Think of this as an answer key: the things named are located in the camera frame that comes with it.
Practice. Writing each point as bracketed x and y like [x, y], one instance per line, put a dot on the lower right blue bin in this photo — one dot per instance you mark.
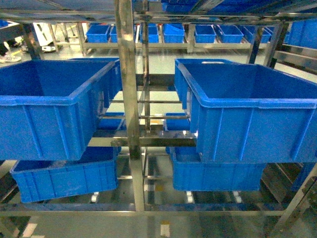
[191, 174]

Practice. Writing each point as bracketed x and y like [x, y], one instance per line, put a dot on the lower left blue bin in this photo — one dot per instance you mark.
[45, 180]

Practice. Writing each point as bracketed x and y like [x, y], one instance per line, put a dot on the large blue bin right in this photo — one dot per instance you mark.
[247, 113]

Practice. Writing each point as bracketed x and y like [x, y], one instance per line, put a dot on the large blue bin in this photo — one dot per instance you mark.
[247, 113]
[50, 109]

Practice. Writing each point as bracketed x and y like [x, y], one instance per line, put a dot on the large blue bin left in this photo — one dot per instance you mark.
[50, 109]

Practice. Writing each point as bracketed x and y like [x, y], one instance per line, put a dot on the steel rack upright post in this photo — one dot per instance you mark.
[126, 50]

